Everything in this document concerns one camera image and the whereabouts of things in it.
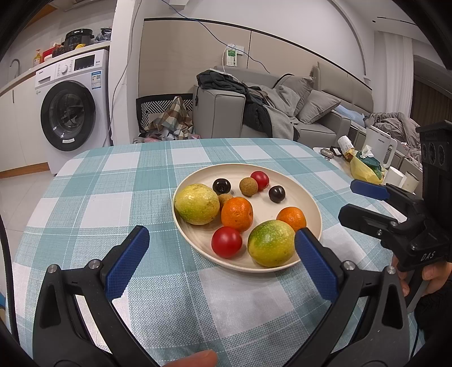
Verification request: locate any white kettle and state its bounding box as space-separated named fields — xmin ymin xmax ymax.
xmin=364 ymin=127 xmax=398 ymax=168

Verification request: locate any white bottle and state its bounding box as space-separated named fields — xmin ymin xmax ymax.
xmin=337 ymin=136 xmax=355 ymax=161

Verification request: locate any person's right forearm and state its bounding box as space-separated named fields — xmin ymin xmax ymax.
xmin=413 ymin=287 xmax=452 ymax=357

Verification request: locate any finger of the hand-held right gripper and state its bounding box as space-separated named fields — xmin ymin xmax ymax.
xmin=338 ymin=204 xmax=417 ymax=248
xmin=351 ymin=179 xmax=424 ymax=219

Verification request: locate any white curtain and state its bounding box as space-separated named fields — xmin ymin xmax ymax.
xmin=374 ymin=32 xmax=414 ymax=117

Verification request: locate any white cabinet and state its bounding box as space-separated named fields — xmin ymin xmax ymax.
xmin=0 ymin=76 xmax=50 ymax=177

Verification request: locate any grey garment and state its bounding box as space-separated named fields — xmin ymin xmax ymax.
xmin=244 ymin=83 xmax=301 ymax=141

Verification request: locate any light blue cloth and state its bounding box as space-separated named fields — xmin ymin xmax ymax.
xmin=334 ymin=106 xmax=368 ymax=124

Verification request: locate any black patterned laundry basket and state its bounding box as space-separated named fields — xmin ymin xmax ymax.
xmin=136 ymin=95 xmax=195 ymax=136

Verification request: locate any yellow plastic bag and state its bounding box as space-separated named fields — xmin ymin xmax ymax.
xmin=350 ymin=155 xmax=384 ymax=184

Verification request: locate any black cooker pot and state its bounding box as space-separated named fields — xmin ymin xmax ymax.
xmin=64 ymin=29 xmax=95 ymax=50

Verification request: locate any grey pillow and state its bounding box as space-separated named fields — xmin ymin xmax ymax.
xmin=296 ymin=89 xmax=341 ymax=125
xmin=273 ymin=74 xmax=315 ymax=117

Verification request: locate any person's left hand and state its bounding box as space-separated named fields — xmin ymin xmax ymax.
xmin=166 ymin=350 xmax=218 ymax=367

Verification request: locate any brown curtain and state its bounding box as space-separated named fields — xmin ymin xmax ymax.
xmin=411 ymin=54 xmax=452 ymax=128

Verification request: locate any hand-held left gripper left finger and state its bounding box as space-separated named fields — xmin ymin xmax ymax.
xmin=32 ymin=226 xmax=159 ymax=367

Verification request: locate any white wall device green label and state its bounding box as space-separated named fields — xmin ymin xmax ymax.
xmin=225 ymin=43 xmax=244 ymax=67

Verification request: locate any orange tangerine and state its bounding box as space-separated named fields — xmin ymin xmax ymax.
xmin=276 ymin=206 xmax=307 ymax=231
xmin=221 ymin=197 xmax=254 ymax=233

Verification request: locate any grey blanket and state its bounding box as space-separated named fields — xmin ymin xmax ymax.
xmin=364 ymin=112 xmax=422 ymax=152

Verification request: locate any cream oval plate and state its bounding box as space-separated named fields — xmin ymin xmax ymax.
xmin=172 ymin=163 xmax=323 ymax=272

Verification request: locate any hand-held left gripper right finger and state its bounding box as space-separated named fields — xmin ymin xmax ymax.
xmin=282 ymin=228 xmax=422 ymax=367

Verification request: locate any large yellow guava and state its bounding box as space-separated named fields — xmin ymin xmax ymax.
xmin=174 ymin=184 xmax=220 ymax=226

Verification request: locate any green yellow guava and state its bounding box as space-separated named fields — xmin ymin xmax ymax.
xmin=247 ymin=220 xmax=296 ymax=268

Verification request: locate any grey sofa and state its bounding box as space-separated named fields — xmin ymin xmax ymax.
xmin=192 ymin=62 xmax=375 ymax=142

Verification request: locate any white washing machine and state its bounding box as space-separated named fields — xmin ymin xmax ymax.
xmin=34 ymin=49 xmax=113 ymax=175

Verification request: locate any person's right hand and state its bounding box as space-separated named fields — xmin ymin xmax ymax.
xmin=391 ymin=256 xmax=452 ymax=297

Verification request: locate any red tomato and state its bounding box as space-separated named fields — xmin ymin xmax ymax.
xmin=211 ymin=226 xmax=243 ymax=258
xmin=251 ymin=171 xmax=270 ymax=191

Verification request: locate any plaid cloth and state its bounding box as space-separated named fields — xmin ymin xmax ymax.
xmin=145 ymin=96 xmax=195 ymax=136

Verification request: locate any teal checked tablecloth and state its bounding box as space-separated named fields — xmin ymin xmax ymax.
xmin=10 ymin=137 xmax=421 ymax=367

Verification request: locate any dark clothes pile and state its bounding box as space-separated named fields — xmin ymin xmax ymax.
xmin=197 ymin=70 xmax=272 ymax=136

